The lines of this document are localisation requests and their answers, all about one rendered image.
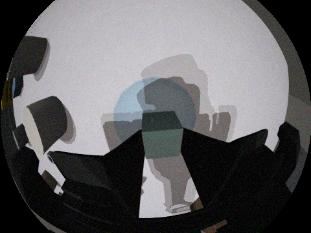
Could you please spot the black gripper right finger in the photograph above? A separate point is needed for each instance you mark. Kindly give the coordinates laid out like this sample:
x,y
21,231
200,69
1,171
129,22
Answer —
x,y
211,162

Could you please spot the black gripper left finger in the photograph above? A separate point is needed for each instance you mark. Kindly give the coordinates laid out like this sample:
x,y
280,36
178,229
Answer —
x,y
120,171

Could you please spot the small black hex nut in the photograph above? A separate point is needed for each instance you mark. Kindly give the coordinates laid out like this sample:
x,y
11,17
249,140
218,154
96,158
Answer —
x,y
49,155

